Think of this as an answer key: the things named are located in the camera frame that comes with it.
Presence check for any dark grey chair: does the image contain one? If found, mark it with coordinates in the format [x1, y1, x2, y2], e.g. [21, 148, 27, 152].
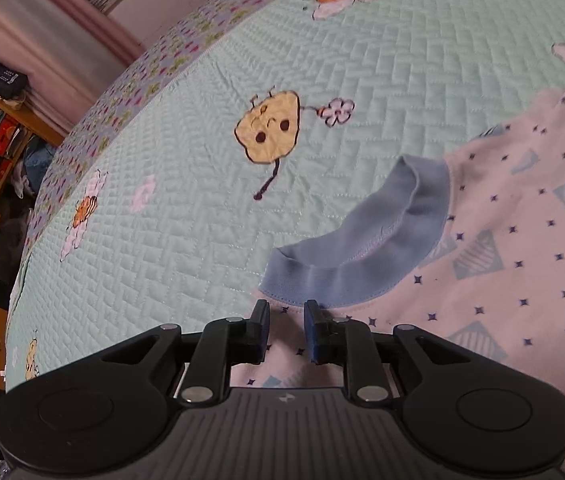
[0, 200, 33, 306]

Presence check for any pink curtain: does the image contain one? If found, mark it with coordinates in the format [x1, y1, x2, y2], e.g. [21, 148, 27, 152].
[0, 0, 146, 136]

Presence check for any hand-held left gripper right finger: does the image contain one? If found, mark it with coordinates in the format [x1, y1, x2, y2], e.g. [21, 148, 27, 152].
[303, 300, 480, 407]

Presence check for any white printed pajama top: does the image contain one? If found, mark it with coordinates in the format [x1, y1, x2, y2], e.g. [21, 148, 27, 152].
[232, 82, 565, 401]

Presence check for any blue plastic bag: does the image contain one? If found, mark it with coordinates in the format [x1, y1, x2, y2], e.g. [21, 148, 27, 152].
[12, 135, 58, 196]

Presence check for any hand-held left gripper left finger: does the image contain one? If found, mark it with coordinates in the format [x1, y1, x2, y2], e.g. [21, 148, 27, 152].
[100, 299, 272, 407]

